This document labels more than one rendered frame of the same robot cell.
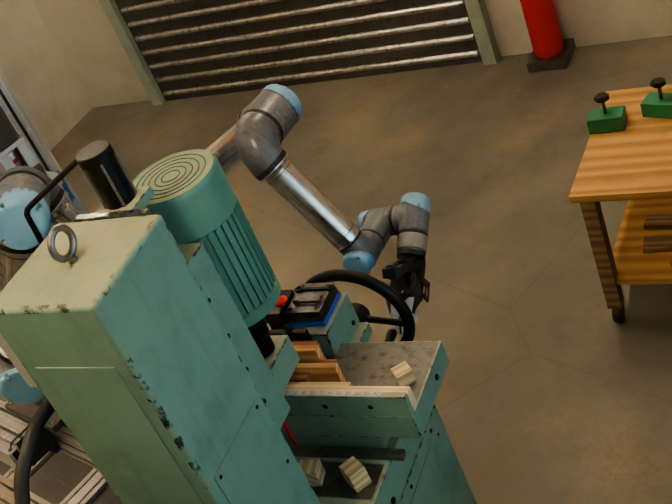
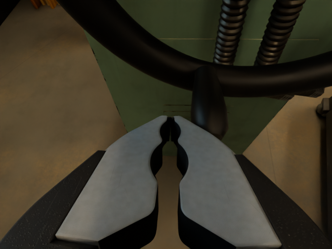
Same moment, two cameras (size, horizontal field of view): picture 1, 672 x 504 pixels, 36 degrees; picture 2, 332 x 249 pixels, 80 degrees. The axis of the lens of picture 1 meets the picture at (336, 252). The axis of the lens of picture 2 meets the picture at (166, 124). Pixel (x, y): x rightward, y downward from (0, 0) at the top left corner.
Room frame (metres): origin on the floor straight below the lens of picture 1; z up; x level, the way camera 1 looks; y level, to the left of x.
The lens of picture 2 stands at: (2.00, -0.10, 0.82)
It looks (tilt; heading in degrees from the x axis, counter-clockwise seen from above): 61 degrees down; 150
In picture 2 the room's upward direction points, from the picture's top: 3 degrees counter-clockwise
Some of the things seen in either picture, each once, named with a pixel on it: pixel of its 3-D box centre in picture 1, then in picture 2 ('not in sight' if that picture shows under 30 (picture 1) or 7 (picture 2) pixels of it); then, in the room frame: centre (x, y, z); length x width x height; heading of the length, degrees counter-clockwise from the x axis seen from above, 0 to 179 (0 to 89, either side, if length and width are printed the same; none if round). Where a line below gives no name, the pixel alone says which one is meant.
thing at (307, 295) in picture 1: (302, 303); not in sight; (1.82, 0.11, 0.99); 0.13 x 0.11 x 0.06; 56
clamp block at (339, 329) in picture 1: (315, 328); not in sight; (1.81, 0.11, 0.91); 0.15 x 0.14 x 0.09; 56
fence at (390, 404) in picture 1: (274, 403); not in sight; (1.62, 0.24, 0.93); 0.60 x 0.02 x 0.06; 56
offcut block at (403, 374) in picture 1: (403, 374); not in sight; (1.55, -0.02, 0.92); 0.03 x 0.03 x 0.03; 8
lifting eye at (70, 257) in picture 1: (62, 244); not in sight; (1.41, 0.38, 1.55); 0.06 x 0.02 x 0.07; 146
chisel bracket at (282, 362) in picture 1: (267, 374); not in sight; (1.63, 0.22, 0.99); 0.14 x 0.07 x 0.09; 146
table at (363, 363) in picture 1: (309, 371); not in sight; (1.74, 0.16, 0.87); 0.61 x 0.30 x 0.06; 56
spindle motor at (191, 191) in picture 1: (206, 243); not in sight; (1.65, 0.21, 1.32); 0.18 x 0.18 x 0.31
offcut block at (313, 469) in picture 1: (311, 472); not in sight; (1.51, 0.22, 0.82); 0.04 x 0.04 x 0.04; 64
